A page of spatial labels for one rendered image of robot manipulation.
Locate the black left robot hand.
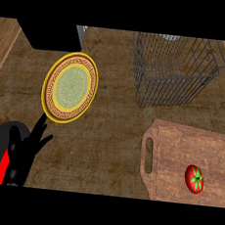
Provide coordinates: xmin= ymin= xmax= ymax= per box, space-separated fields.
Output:
xmin=3 ymin=109 xmax=56 ymax=190

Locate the brown wooden cutting board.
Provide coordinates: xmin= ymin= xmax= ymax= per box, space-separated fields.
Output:
xmin=135 ymin=117 xmax=225 ymax=209

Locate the red tomato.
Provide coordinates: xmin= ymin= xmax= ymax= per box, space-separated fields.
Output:
xmin=182 ymin=163 xmax=207 ymax=196

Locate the yellow patterned plate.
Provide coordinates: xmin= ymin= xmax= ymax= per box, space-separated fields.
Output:
xmin=38 ymin=49 xmax=102 ymax=128

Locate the black appliance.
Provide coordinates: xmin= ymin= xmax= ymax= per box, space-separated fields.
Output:
xmin=13 ymin=19 xmax=85 ymax=55

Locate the grey metal appliance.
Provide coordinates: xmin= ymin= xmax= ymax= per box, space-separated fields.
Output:
xmin=74 ymin=25 xmax=89 ymax=49

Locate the grey wire basket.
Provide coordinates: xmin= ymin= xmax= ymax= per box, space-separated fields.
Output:
xmin=126 ymin=31 xmax=225 ymax=117

